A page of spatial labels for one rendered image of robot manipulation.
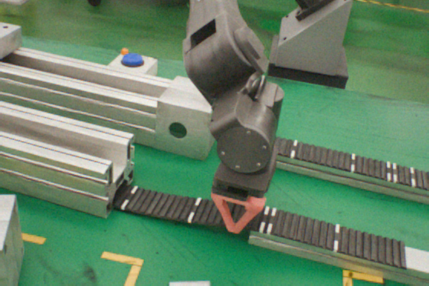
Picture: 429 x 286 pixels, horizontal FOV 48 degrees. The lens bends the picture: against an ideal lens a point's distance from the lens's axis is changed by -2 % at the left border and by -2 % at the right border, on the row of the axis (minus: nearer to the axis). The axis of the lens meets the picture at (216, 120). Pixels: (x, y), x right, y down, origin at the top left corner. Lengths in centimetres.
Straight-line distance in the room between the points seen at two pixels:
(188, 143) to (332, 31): 50
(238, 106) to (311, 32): 68
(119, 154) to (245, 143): 27
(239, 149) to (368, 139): 51
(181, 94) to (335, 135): 32
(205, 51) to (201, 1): 9
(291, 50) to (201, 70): 65
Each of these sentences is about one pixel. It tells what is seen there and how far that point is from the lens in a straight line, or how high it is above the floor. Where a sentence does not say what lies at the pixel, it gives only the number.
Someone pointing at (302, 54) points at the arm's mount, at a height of 82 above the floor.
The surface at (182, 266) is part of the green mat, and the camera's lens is 66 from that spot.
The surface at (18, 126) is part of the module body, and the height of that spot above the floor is 84.
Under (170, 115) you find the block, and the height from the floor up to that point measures 85.
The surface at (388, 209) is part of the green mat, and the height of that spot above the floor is 78.
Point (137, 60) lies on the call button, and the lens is 99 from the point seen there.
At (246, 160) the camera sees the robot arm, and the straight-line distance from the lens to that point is 52.
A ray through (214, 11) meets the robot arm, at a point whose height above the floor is 108.
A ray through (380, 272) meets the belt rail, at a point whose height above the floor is 79.
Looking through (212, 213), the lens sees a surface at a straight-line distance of 70.
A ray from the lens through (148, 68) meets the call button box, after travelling 99.
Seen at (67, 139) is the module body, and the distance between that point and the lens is 77.
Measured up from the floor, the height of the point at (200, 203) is 80.
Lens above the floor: 127
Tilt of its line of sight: 31 degrees down
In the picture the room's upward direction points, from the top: 7 degrees clockwise
